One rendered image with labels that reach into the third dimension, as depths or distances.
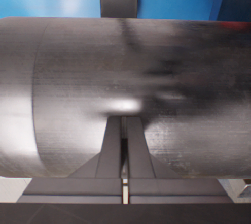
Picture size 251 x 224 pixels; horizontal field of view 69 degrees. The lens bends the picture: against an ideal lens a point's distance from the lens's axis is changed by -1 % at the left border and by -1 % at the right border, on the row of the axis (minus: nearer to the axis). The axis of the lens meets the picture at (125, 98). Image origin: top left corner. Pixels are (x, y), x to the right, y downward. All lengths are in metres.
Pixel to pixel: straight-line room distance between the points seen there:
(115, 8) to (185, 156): 0.41
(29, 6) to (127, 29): 0.49
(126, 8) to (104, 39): 0.34
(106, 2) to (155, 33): 0.33
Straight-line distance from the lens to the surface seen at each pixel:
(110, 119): 0.15
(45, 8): 0.65
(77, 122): 0.17
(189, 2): 0.63
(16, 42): 0.20
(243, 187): 0.63
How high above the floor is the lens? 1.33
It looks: 1 degrees down
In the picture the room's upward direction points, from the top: 89 degrees counter-clockwise
